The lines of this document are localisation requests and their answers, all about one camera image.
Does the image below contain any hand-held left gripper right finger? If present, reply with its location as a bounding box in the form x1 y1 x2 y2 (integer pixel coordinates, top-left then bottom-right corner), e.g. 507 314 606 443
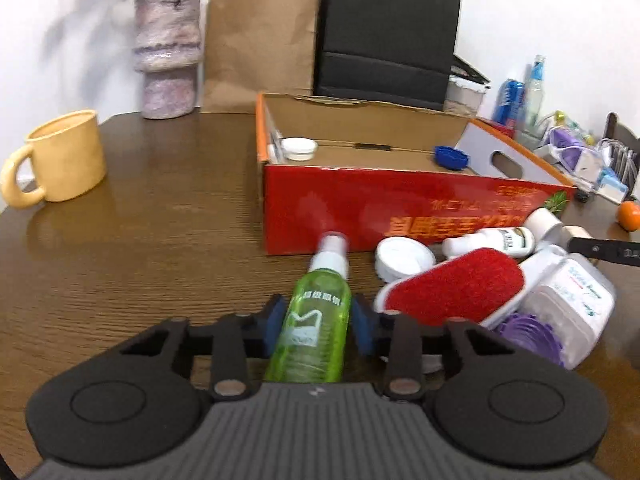
350 294 526 401

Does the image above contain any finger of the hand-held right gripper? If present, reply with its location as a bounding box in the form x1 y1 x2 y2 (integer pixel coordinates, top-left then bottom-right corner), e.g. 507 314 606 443
567 237 640 267

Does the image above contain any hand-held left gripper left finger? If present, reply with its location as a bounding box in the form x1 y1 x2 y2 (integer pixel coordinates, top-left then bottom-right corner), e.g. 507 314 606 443
120 294 290 401

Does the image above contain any clear plastic box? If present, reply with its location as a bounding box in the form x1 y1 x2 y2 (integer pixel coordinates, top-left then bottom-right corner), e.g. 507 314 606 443
520 245 617 371

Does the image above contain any white round jar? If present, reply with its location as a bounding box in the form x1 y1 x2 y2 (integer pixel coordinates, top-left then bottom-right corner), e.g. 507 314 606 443
375 236 437 285

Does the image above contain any red cardboard box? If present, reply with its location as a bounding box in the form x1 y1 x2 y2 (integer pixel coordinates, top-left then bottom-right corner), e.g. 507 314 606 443
255 91 578 257

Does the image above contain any white spray bottle green label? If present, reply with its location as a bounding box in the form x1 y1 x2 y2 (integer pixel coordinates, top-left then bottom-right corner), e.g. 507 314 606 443
441 226 537 262

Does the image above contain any orange fruit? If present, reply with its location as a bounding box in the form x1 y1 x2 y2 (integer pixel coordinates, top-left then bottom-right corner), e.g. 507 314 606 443
616 201 640 232

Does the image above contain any small white bottle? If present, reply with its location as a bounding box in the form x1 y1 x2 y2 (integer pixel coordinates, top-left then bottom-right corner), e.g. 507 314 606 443
524 207 565 243

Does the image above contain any red lint brush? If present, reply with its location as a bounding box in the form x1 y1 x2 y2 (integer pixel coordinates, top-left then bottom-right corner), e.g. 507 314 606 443
374 247 526 331

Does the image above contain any purple box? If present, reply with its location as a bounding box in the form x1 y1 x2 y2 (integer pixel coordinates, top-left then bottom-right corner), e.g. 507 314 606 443
547 125 601 191

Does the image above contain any purple ribbed plastic piece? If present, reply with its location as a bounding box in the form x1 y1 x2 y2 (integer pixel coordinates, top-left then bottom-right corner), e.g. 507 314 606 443
492 312 568 368

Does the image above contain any dark wooden chair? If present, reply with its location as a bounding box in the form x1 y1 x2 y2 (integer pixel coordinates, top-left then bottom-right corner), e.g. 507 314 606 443
602 112 640 186

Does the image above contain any white bottle cap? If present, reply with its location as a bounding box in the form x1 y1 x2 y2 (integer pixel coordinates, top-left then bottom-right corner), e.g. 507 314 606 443
279 137 319 162

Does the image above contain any clear plastic bottle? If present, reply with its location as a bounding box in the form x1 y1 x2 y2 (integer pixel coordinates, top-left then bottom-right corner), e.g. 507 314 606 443
522 55 547 131

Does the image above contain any blue packet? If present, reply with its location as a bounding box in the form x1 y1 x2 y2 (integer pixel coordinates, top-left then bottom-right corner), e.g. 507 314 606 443
492 78 526 128

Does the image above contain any blue bottle cap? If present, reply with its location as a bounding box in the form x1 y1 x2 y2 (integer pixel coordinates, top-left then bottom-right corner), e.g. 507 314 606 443
432 145 471 170

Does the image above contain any black framed lid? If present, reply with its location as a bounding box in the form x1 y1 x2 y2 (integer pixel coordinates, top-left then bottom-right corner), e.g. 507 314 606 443
450 54 492 86

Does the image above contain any yellow mug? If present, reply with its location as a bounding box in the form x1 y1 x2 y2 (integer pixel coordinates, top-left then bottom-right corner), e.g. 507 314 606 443
0 109 108 211

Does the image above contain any brown paper bag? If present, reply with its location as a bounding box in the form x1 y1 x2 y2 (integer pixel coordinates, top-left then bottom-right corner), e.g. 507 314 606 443
200 0 321 115

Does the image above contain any mottled purple vase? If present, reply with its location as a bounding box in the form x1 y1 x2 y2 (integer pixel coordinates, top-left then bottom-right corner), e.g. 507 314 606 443
132 0 203 121

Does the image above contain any black paper bag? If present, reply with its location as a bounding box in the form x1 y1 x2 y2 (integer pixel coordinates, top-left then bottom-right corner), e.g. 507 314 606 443
312 0 463 111

